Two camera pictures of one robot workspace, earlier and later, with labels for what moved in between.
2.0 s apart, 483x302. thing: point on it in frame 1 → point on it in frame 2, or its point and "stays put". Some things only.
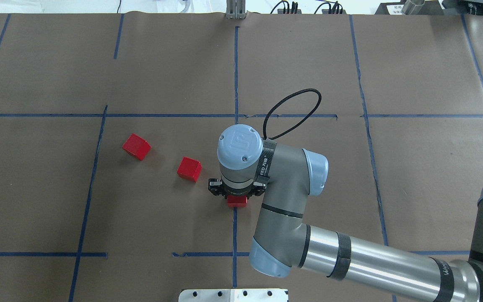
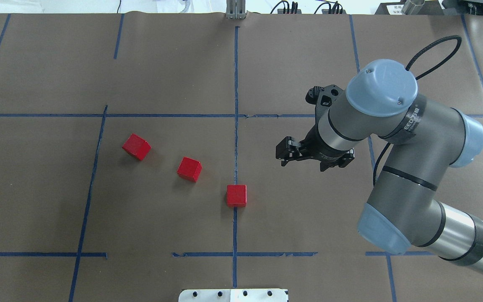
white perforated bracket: (233, 295) stays put
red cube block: (237, 200) stays put
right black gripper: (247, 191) → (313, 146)
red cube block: (189, 169) stays put
